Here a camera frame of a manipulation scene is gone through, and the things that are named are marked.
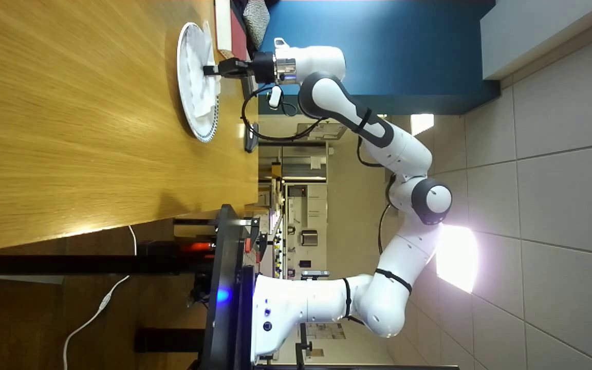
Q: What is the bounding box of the grey folded cloth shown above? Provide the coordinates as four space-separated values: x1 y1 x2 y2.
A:
241 0 273 44

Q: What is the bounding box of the blue partition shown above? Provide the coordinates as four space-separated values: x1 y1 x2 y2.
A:
252 0 501 117

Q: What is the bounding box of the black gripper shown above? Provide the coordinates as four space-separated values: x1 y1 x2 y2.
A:
201 54 299 86

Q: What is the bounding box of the white paper napkin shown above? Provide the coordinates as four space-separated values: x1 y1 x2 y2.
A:
188 18 224 124

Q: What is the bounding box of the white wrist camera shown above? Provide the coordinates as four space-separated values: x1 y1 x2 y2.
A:
268 83 284 109

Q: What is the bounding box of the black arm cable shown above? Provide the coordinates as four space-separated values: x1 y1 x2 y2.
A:
239 81 334 146

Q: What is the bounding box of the black metal table frame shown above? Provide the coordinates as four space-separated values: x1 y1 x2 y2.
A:
0 215 218 356

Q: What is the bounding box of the white plate with blue dots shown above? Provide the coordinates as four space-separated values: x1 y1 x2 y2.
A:
172 21 223 144

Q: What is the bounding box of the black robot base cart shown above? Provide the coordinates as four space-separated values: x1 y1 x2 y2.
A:
189 204 257 370

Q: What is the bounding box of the white cable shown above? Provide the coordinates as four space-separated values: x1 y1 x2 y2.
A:
59 222 139 370

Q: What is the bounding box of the small black device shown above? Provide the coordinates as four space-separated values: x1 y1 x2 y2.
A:
243 119 261 155

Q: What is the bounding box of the background shelf with items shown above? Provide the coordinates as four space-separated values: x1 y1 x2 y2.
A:
260 160 330 283

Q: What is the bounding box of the red clamp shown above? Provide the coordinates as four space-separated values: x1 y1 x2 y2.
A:
175 238 218 257

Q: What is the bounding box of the flat rectangular box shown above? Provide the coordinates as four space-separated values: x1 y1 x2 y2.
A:
211 0 255 78

